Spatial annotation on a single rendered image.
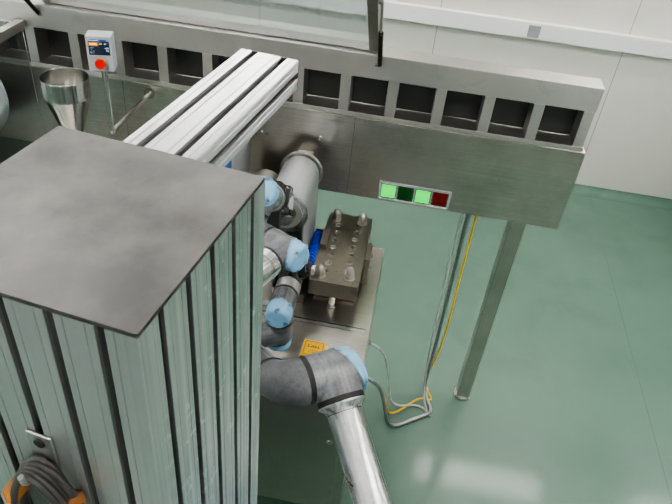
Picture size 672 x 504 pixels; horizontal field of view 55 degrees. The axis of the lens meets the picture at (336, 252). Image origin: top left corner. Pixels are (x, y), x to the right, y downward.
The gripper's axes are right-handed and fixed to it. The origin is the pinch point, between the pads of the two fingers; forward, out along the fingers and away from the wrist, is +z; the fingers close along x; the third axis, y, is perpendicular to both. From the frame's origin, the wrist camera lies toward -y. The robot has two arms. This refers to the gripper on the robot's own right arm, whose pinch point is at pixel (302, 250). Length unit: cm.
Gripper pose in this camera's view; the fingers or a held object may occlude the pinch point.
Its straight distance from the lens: 210.4
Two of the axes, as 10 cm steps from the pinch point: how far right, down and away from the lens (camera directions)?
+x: -9.8, -1.7, 0.8
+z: 1.7, -5.9, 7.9
